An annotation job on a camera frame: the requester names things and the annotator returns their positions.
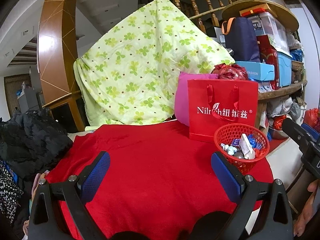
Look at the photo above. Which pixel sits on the clear plastic storage box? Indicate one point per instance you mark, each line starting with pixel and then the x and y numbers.
pixel 266 24

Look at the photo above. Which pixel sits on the light blue cardboard box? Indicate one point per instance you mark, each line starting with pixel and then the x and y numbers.
pixel 258 71

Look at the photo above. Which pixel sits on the round wooden tabletop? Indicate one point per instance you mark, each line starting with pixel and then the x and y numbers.
pixel 248 8

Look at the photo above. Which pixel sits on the dark red plastic bag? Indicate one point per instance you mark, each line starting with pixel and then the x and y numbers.
pixel 230 72

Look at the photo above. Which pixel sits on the black clothes pile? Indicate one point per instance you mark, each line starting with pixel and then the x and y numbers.
pixel 33 142

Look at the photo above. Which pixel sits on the red mesh basket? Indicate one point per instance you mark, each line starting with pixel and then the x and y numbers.
pixel 230 134

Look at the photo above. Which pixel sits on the pink pillow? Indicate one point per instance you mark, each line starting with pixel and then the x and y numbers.
pixel 181 107

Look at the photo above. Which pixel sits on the red gift box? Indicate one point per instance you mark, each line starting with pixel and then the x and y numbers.
pixel 269 55

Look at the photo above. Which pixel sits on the grey foil wrapper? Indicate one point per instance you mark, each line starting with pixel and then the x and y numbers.
pixel 239 155

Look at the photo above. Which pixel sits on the navy blue bag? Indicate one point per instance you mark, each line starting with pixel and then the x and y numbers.
pixel 241 38

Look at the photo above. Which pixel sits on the light blue mask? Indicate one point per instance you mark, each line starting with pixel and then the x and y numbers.
pixel 229 149

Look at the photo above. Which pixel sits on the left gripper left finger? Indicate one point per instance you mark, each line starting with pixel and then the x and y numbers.
pixel 92 175

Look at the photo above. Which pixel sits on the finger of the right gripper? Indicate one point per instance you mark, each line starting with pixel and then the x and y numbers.
pixel 310 130
pixel 298 134

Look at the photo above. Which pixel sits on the red bed blanket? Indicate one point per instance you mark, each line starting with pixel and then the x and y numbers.
pixel 159 184

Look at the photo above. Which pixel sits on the green clover quilt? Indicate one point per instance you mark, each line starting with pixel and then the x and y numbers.
pixel 130 75

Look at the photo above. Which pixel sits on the person's right hand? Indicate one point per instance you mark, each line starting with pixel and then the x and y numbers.
pixel 307 212

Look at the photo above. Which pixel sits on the blue foil wrapper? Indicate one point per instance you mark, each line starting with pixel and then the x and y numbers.
pixel 254 142

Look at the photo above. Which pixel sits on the red paper gift bag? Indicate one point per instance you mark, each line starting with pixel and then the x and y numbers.
pixel 215 103

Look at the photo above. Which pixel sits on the red foil wrapper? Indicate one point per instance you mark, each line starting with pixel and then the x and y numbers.
pixel 259 152

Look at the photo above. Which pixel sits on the wooden shelf table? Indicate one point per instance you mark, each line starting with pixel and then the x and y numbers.
pixel 294 90

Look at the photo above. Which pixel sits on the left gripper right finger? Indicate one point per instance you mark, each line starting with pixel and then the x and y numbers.
pixel 229 177

